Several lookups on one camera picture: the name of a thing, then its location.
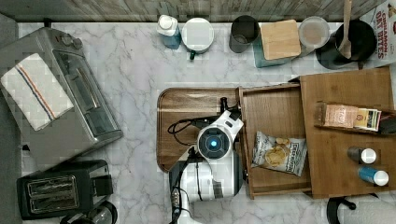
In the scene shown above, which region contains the cinnamon oat bites box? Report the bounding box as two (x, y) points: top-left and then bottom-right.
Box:
(361, 0), (396, 68)

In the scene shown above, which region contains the wooden serving tray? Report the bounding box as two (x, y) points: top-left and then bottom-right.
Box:
(156, 88), (239, 173)

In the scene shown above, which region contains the blue bottle white cap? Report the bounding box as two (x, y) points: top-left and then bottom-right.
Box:
(157, 15), (181, 49)

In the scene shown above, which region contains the silver toaster oven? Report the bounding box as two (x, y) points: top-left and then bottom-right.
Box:
(1, 27), (122, 171)

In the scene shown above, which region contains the brown spice jar white cap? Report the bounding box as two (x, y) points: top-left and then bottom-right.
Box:
(347, 147), (377, 164)

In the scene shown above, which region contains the dark metal cup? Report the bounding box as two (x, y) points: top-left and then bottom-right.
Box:
(229, 15), (260, 53)

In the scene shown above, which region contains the black utensil holder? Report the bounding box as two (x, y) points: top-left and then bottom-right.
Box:
(316, 20), (376, 70)

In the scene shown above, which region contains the clear plastic lidded container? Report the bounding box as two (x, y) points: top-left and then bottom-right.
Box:
(298, 16), (331, 49)

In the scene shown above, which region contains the wooden drawer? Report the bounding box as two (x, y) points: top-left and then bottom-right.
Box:
(236, 83), (311, 198)

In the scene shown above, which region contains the blue spice jar white cap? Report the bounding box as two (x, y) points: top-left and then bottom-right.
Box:
(358, 166), (389, 187)

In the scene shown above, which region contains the black round object bottom right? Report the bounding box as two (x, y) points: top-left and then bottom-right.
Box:
(326, 193), (379, 224)

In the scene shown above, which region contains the teal canister wooden lid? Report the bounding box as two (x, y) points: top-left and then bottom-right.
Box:
(253, 20), (302, 68)

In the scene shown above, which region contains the glass coffee pot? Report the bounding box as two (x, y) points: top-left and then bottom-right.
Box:
(60, 201), (118, 224)

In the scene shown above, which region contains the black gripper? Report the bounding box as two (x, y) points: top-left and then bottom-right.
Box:
(220, 97), (241, 116)

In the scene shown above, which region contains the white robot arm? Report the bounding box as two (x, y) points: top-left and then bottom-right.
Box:
(169, 97), (244, 224)

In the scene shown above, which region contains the wooden spoon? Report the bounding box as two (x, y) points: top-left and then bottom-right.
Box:
(338, 0), (352, 59)

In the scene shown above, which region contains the wooden drawer cabinet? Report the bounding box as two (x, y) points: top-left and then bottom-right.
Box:
(299, 67), (395, 199)

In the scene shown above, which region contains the chips bag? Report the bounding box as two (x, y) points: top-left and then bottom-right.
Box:
(251, 132), (307, 176)

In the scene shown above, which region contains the striped white dish towel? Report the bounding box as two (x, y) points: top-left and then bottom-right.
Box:
(1, 53), (74, 131)

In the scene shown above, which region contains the black two-slot toaster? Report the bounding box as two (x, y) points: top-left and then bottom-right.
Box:
(17, 160), (113, 220)

